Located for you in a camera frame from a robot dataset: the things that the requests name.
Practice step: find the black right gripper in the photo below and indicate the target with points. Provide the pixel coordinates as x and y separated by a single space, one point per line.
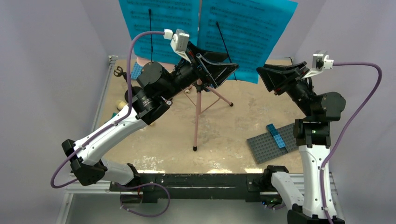
276 80

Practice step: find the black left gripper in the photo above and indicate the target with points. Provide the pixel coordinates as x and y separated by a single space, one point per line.
216 70

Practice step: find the pink music stand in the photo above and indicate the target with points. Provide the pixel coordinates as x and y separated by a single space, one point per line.
198 104

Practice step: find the blue sheet music page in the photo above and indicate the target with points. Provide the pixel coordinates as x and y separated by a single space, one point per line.
245 30
158 15

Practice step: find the beige toy microphone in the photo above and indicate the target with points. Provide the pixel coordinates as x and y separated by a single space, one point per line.
120 104

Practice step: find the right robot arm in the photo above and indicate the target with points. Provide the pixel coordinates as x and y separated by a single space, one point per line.
312 134

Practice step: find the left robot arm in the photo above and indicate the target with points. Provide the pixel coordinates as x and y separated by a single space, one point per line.
147 102

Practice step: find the blue bricks on grey plate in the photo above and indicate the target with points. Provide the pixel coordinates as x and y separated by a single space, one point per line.
276 136

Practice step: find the grey brick baseplate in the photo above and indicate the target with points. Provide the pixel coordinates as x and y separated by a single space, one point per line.
264 148

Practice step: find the light blue brick baseplate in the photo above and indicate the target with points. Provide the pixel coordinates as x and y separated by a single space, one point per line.
136 71

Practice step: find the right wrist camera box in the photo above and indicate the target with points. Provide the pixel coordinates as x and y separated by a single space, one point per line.
320 62

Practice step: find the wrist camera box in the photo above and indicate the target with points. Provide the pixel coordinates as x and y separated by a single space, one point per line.
320 62
178 41

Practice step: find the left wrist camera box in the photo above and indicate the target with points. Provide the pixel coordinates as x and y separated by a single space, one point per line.
178 41

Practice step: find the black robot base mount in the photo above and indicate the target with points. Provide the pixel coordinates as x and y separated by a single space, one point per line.
148 188

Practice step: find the aluminium frame rail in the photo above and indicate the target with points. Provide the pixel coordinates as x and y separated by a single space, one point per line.
68 197

